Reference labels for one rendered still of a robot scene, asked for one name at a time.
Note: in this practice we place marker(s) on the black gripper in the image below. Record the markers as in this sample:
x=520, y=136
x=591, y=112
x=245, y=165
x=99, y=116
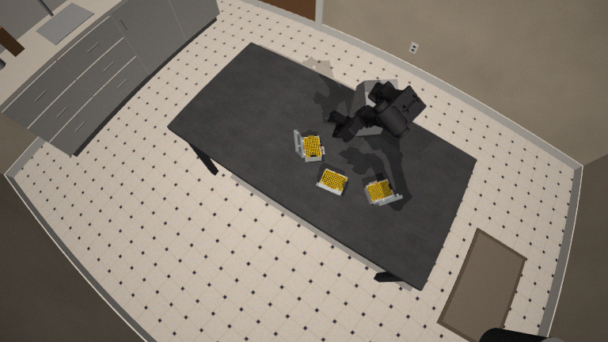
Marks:
x=336, y=134

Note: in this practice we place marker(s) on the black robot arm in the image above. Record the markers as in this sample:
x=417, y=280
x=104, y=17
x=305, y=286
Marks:
x=403, y=107

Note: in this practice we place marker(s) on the yellow perforated tip rack insert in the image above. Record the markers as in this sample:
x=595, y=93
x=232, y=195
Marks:
x=333, y=180

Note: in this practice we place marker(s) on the yellow perforated plate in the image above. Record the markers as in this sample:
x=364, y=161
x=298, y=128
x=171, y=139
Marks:
x=312, y=148
x=379, y=190

